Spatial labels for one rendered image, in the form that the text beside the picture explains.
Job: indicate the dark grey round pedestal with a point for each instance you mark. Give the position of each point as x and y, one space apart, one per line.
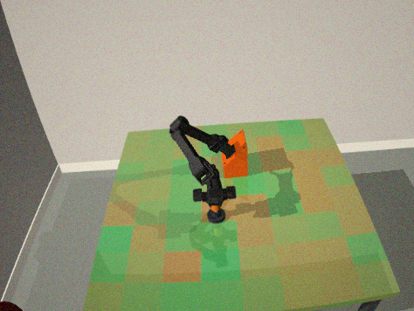
216 217

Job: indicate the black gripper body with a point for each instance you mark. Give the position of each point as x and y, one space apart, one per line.
229 192

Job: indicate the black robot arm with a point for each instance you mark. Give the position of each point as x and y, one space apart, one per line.
180 127

